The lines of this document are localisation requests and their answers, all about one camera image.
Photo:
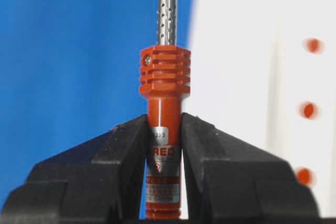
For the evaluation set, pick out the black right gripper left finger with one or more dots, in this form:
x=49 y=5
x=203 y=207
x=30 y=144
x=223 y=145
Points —
x=98 y=181

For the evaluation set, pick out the large white board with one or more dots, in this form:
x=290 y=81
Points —
x=234 y=48

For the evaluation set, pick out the small white raised plate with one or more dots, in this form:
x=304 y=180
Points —
x=304 y=114

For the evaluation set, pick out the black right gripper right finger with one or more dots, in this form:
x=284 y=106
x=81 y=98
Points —
x=231 y=181

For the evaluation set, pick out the orange soldering iron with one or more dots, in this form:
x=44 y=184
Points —
x=165 y=70

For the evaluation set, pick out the blue table cloth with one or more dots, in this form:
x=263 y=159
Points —
x=70 y=72

